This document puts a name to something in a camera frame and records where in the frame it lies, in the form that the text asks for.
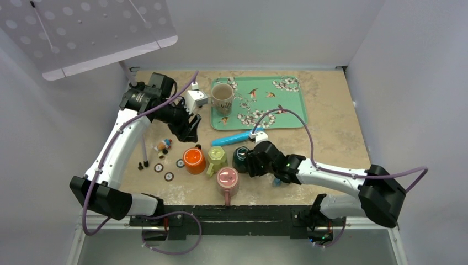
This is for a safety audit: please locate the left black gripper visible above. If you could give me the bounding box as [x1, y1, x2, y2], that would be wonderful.
[155, 97, 201, 142]

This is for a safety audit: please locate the dark green mug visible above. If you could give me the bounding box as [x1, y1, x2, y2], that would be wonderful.
[232, 146, 250, 173]

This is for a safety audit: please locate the light blue butterfly mug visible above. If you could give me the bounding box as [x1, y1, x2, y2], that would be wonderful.
[272, 178, 283, 187]

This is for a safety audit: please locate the pink mug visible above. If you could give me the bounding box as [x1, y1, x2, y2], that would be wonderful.
[216, 167, 240, 206]

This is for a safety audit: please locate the yellow-green hexagonal mug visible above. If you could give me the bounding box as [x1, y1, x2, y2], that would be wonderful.
[206, 146, 228, 178]

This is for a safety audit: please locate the beige floral mug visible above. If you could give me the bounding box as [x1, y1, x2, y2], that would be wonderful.
[211, 83, 234, 116]

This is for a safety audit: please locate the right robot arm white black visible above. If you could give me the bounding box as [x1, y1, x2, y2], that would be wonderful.
[246, 141, 406, 228]

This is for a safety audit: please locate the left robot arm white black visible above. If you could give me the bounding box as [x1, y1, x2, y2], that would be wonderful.
[70, 73, 208, 226]

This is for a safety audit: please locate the round token near mug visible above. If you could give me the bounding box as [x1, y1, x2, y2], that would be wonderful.
[176, 159, 185, 168]

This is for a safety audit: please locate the orange mug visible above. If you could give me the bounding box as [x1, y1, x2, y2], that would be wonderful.
[182, 144, 206, 175]

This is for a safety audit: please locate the blue toy microphone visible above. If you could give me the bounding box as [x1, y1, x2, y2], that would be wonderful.
[211, 131, 251, 146]

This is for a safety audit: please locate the small colourful toy figure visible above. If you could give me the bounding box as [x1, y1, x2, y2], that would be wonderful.
[153, 139, 172, 159]

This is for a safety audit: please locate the round token middle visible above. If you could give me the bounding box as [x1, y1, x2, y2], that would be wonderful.
[153, 163, 164, 173]

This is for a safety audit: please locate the grey tripod stand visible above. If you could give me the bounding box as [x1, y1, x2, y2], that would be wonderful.
[118, 60, 149, 170]

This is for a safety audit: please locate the round token front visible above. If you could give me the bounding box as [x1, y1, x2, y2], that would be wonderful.
[164, 172, 174, 182]

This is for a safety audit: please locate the green floral bird tray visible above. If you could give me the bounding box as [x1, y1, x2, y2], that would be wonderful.
[210, 76, 307, 131]

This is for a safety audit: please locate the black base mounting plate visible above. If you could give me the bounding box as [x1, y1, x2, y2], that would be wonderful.
[129, 205, 345, 240]

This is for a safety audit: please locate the perforated white board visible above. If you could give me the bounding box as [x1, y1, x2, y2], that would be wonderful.
[1, 0, 178, 81]

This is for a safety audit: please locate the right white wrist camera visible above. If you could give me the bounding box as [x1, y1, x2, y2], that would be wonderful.
[248, 131, 269, 144]

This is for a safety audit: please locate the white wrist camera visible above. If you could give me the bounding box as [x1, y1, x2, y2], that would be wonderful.
[184, 81, 209, 114]
[248, 131, 269, 144]

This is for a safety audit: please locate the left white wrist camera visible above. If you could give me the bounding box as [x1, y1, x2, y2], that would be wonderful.
[184, 81, 209, 114]

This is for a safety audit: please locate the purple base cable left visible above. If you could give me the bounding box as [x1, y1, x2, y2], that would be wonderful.
[141, 208, 203, 256]

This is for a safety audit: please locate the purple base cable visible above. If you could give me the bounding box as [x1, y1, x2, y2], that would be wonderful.
[312, 215, 350, 250]
[141, 208, 203, 256]

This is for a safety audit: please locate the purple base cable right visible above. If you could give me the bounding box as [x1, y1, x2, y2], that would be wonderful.
[312, 215, 350, 250]

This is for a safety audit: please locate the aluminium frame rail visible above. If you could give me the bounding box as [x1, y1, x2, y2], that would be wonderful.
[66, 214, 408, 265]

